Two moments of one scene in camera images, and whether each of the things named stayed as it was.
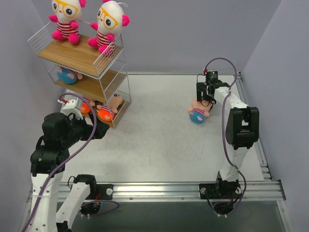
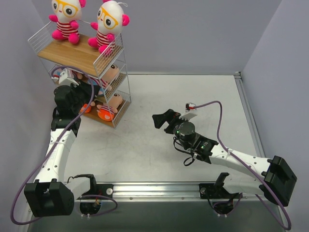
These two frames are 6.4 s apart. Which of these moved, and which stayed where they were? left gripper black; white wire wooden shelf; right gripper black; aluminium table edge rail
Moved: right gripper black; left gripper black
Stayed: aluminium table edge rail; white wire wooden shelf
